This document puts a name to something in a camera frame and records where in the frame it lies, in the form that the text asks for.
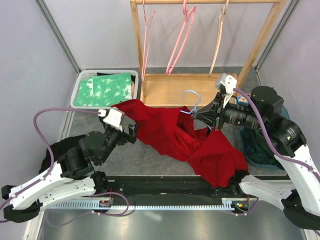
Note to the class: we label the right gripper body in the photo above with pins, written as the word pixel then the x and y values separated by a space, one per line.
pixel 235 114

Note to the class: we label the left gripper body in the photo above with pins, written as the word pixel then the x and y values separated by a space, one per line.
pixel 114 137

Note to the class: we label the light blue wire hanger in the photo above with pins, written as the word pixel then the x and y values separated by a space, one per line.
pixel 194 102

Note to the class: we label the red skirt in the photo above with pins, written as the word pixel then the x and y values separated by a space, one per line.
pixel 171 132

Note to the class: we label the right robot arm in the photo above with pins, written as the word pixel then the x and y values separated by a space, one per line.
pixel 301 205

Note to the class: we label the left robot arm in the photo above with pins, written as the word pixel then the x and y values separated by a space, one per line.
pixel 70 174

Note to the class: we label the beige wooden hanger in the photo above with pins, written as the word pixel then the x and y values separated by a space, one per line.
pixel 219 35

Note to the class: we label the middle pink hanger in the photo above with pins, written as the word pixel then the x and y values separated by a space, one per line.
pixel 189 16

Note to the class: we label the pink hanger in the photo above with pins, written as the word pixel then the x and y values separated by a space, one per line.
pixel 189 16
pixel 148 30

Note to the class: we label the left pink hanger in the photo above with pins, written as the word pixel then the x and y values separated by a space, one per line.
pixel 148 30

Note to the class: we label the floral blue cloth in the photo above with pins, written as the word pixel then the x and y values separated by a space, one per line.
pixel 241 100

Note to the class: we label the dark green plaid cloth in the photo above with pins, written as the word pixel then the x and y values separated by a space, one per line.
pixel 255 147

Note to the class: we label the pink cloth in basket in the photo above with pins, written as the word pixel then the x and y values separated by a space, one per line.
pixel 132 88

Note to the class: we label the green white cloth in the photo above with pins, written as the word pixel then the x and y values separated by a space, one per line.
pixel 103 91

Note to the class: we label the wooden clothes rack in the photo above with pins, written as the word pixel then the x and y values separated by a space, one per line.
pixel 159 90

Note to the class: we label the teal plastic basin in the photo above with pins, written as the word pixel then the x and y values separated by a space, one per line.
pixel 257 157

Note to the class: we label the black cloth pile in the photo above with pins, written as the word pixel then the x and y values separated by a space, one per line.
pixel 60 148

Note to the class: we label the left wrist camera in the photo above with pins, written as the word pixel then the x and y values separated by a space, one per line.
pixel 112 117

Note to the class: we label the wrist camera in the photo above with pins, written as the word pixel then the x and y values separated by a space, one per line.
pixel 227 82
pixel 112 117

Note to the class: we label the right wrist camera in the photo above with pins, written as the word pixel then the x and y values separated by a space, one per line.
pixel 227 82

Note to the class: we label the slotted cable duct rail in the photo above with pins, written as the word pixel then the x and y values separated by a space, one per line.
pixel 95 204

